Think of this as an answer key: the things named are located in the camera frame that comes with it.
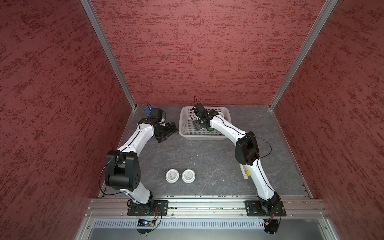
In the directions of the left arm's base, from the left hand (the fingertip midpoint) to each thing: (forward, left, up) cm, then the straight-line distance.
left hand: (173, 136), depth 88 cm
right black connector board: (-43, -51, -12) cm, 68 cm away
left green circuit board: (-42, +12, -14) cm, 46 cm away
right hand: (+13, -18, -5) cm, 23 cm away
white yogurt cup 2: (-22, -1, -6) cm, 23 cm away
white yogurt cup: (-22, -10, -6) cm, 25 cm away
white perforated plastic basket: (+12, -9, -11) cm, 19 cm away
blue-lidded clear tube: (+1, +10, +21) cm, 24 cm away
